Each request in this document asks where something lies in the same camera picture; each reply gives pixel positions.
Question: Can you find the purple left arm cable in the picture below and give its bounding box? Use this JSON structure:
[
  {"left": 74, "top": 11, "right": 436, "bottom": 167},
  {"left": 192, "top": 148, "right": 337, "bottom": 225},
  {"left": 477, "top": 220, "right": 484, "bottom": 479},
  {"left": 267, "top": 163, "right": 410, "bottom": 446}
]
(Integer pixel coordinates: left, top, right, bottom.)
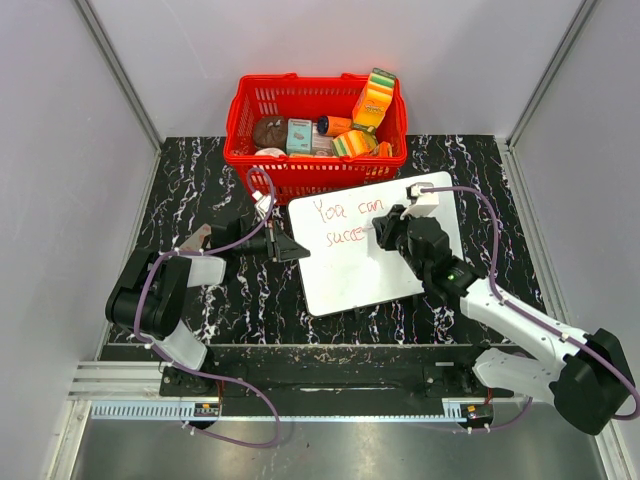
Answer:
[{"left": 133, "top": 167, "right": 284, "bottom": 449}]

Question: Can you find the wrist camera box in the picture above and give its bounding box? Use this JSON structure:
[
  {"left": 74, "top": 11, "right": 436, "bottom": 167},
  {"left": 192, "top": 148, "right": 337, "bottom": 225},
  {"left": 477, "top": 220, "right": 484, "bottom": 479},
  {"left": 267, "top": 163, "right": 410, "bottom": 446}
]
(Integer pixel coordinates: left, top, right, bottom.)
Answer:
[
  {"left": 400, "top": 182, "right": 440, "bottom": 220},
  {"left": 252, "top": 190, "right": 275, "bottom": 220}
]

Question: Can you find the light blue sponge box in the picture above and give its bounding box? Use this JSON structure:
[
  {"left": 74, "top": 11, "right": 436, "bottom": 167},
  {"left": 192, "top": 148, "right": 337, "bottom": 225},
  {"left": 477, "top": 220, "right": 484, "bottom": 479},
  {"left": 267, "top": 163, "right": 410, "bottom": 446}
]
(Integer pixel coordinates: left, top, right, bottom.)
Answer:
[{"left": 285, "top": 118, "right": 313, "bottom": 155}]

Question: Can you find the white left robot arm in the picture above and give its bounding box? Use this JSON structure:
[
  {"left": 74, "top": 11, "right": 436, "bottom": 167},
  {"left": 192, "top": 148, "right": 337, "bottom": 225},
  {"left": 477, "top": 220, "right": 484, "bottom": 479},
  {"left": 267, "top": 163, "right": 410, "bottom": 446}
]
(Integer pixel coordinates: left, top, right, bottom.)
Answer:
[{"left": 105, "top": 219, "right": 310, "bottom": 396}]

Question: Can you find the tall orange sponge pack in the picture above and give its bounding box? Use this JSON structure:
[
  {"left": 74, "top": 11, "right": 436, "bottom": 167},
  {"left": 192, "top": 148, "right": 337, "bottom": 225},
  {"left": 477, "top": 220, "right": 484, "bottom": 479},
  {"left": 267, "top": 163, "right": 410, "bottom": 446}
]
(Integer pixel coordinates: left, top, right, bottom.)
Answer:
[{"left": 351, "top": 68, "right": 397, "bottom": 129}]

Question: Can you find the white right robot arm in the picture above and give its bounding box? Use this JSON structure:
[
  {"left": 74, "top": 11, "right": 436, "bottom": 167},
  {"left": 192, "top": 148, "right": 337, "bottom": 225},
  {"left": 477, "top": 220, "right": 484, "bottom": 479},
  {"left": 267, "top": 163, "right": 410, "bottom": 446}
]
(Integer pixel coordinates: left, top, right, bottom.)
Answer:
[{"left": 372, "top": 205, "right": 639, "bottom": 435}]

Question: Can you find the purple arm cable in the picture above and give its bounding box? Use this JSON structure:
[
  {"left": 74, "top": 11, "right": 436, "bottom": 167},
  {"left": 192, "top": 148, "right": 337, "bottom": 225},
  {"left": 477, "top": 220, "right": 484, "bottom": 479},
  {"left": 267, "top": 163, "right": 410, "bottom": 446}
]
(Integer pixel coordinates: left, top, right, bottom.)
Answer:
[
  {"left": 422, "top": 185, "right": 640, "bottom": 434},
  {"left": 133, "top": 167, "right": 284, "bottom": 449}
]

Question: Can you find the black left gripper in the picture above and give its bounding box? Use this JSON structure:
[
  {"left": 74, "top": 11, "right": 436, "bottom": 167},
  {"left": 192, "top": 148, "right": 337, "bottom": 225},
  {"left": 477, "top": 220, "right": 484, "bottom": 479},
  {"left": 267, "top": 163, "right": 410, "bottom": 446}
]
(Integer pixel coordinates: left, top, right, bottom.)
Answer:
[{"left": 233, "top": 219, "right": 310, "bottom": 264}]

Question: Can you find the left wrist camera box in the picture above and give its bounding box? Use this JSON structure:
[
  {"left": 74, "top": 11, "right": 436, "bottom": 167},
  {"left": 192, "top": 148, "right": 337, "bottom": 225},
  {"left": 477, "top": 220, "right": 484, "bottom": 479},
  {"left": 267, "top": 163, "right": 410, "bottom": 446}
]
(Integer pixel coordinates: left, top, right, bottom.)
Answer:
[{"left": 252, "top": 190, "right": 275, "bottom": 220}]

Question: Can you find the white whiteboard with dark frame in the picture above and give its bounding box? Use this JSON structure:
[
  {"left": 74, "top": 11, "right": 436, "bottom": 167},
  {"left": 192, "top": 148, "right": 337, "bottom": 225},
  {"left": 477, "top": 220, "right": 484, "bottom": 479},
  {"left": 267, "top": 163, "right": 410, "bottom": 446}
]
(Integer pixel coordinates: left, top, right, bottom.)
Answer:
[{"left": 288, "top": 171, "right": 453, "bottom": 317}]

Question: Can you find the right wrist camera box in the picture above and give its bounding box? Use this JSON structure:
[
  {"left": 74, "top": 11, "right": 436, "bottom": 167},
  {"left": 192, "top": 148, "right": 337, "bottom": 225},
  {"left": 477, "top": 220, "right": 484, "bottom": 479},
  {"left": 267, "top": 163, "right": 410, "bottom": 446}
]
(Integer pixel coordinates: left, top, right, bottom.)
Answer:
[{"left": 400, "top": 182, "right": 440, "bottom": 220}]

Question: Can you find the brown round scrubber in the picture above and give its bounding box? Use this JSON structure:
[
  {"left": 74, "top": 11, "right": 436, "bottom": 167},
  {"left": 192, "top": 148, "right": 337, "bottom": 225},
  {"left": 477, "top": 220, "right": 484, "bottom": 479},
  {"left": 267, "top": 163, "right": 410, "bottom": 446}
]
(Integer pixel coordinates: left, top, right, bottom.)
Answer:
[{"left": 252, "top": 116, "right": 288, "bottom": 150}]

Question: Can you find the red plastic shopping basket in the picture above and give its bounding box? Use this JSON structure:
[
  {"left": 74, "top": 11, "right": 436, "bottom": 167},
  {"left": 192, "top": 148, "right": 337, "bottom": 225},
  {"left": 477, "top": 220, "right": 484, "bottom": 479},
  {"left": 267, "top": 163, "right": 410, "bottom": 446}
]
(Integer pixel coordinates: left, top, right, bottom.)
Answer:
[{"left": 222, "top": 72, "right": 409, "bottom": 204}]

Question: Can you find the small beige eraser box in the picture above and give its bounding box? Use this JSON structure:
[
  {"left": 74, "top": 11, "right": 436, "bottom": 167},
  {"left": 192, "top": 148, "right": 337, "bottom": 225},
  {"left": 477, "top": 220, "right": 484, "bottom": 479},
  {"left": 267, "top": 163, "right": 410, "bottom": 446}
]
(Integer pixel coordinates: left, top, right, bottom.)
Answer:
[{"left": 178, "top": 224, "right": 211, "bottom": 252}]

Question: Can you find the orange tube bottle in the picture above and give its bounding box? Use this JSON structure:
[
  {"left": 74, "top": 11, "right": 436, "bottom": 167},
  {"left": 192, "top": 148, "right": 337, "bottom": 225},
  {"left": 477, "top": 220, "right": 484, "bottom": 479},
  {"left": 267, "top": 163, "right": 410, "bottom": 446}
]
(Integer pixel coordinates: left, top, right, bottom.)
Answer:
[{"left": 316, "top": 115, "right": 353, "bottom": 137}]

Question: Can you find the white cable duct rail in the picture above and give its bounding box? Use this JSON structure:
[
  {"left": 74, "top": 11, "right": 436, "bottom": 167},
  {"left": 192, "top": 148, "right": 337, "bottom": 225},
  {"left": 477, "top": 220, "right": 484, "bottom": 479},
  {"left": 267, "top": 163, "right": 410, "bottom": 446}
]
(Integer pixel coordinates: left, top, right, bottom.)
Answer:
[{"left": 91, "top": 400, "right": 220, "bottom": 421}]

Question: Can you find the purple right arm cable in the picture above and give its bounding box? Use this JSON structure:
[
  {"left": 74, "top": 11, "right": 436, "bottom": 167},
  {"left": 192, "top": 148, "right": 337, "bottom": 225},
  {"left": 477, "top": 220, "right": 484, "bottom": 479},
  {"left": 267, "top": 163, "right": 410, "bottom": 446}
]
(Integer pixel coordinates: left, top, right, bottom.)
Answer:
[{"left": 422, "top": 185, "right": 640, "bottom": 434}]

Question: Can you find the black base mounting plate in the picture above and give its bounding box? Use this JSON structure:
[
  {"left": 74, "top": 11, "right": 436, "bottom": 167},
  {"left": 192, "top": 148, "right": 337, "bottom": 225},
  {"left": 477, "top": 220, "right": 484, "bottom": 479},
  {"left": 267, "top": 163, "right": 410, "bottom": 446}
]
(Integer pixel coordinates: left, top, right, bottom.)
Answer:
[{"left": 159, "top": 345, "right": 490, "bottom": 420}]

